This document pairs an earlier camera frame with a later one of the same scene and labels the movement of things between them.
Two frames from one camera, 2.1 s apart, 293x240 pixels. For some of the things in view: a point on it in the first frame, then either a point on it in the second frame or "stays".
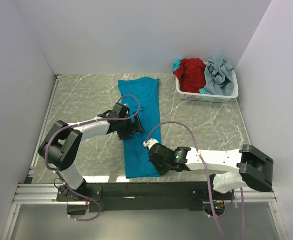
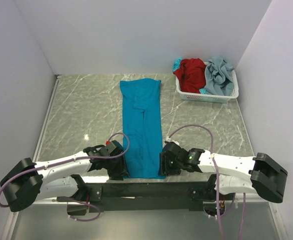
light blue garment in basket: x=177 y=64 stays
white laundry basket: x=204 y=98 stays
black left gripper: x=132 y=125 → x=120 y=167
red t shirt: x=192 y=75 stays
